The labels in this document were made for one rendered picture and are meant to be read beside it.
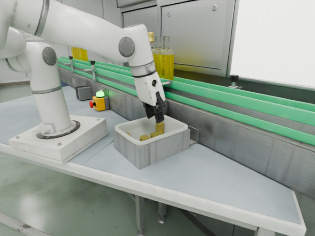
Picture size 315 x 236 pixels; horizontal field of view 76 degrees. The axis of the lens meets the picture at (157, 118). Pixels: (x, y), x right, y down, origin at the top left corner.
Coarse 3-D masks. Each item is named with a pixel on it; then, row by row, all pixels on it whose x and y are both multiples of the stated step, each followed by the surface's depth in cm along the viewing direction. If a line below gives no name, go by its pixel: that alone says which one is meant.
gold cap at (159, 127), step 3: (156, 123) 81; (159, 123) 81; (162, 123) 81; (156, 126) 81; (159, 126) 80; (162, 126) 81; (156, 129) 82; (159, 129) 81; (162, 129) 81; (159, 132) 81; (162, 132) 82
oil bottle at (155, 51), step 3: (156, 48) 94; (159, 48) 94; (162, 48) 95; (153, 51) 94; (156, 51) 93; (153, 54) 94; (156, 54) 93; (153, 57) 95; (156, 57) 93; (156, 60) 94; (156, 63) 94; (156, 66) 95; (156, 69) 95
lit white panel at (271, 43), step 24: (240, 0) 72; (264, 0) 66; (288, 0) 61; (312, 0) 56; (240, 24) 74; (264, 24) 67; (288, 24) 62; (312, 24) 58; (240, 48) 76; (264, 48) 69; (288, 48) 63; (312, 48) 59; (240, 72) 78; (264, 72) 71; (288, 72) 65; (312, 72) 60
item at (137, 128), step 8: (136, 120) 77; (144, 120) 79; (152, 120) 81; (168, 120) 80; (176, 120) 77; (120, 128) 73; (128, 128) 75; (136, 128) 77; (144, 128) 80; (152, 128) 82; (168, 128) 80; (176, 128) 77; (184, 128) 70; (128, 136) 64; (136, 136) 78; (160, 136) 64; (136, 144) 61; (144, 144) 61
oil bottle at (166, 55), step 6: (168, 48) 90; (162, 54) 89; (168, 54) 89; (162, 60) 90; (168, 60) 90; (162, 66) 91; (168, 66) 91; (162, 72) 92; (168, 72) 92; (168, 78) 93
